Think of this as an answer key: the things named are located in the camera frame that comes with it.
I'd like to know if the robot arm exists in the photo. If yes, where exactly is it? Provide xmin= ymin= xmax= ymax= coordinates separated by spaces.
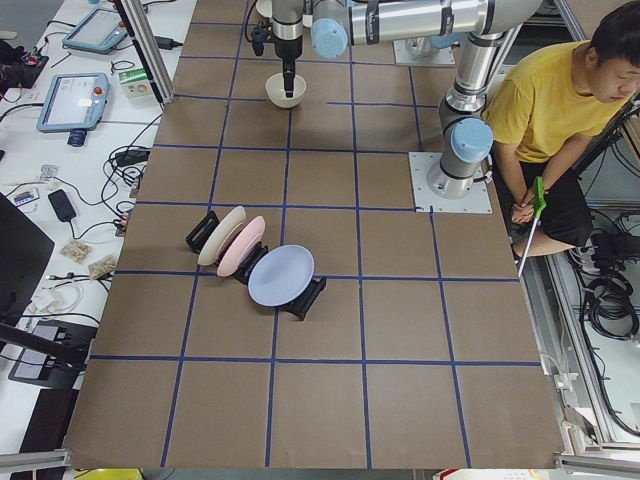
xmin=244 ymin=0 xmax=540 ymax=200

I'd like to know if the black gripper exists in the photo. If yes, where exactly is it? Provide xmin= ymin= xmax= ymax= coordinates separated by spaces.
xmin=250 ymin=0 xmax=304 ymax=97

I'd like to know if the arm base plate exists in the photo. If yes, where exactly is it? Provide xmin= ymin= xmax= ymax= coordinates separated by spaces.
xmin=408 ymin=152 xmax=492 ymax=214
xmin=393 ymin=37 xmax=455 ymax=68

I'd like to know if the black laptop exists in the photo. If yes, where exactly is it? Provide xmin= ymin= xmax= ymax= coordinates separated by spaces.
xmin=0 ymin=195 xmax=54 ymax=326

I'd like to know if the green white carton box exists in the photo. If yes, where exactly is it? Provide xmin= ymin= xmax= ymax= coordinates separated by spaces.
xmin=118 ymin=68 xmax=153 ymax=98

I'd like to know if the green handled grabber stick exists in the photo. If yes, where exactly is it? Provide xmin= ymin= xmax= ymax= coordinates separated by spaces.
xmin=516 ymin=175 xmax=547 ymax=277

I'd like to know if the white bowl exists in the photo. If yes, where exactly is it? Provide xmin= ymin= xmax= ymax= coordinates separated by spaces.
xmin=265 ymin=73 xmax=307 ymax=109

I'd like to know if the black phone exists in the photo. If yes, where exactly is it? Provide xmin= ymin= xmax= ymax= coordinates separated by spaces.
xmin=48 ymin=189 xmax=77 ymax=222

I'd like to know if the person in yellow shirt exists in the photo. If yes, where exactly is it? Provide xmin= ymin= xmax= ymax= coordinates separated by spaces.
xmin=482 ymin=1 xmax=639 ymax=258

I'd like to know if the blue teach pendant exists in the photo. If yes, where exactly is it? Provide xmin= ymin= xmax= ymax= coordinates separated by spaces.
xmin=62 ymin=8 xmax=128 ymax=54
xmin=37 ymin=72 xmax=110 ymax=133

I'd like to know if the cream round plate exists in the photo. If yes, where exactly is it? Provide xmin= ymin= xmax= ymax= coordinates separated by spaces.
xmin=256 ymin=0 xmax=272 ymax=18

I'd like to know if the black power adapter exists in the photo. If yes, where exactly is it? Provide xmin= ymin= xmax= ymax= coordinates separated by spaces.
xmin=154 ymin=35 xmax=183 ymax=50

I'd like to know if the aluminium frame post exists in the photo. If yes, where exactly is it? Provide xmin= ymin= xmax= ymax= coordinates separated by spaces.
xmin=114 ymin=0 xmax=175 ymax=105

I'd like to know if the cream plate in rack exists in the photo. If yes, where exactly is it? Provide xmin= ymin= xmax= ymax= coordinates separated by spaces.
xmin=197 ymin=206 xmax=246 ymax=266

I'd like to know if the blue plate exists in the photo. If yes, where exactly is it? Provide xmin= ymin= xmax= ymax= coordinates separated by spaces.
xmin=248 ymin=245 xmax=315 ymax=307

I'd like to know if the black dish rack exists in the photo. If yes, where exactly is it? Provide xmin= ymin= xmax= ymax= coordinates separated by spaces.
xmin=185 ymin=206 xmax=327 ymax=321

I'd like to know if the pink plate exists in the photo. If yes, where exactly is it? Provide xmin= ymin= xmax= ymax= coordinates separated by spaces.
xmin=216 ymin=216 xmax=266 ymax=277

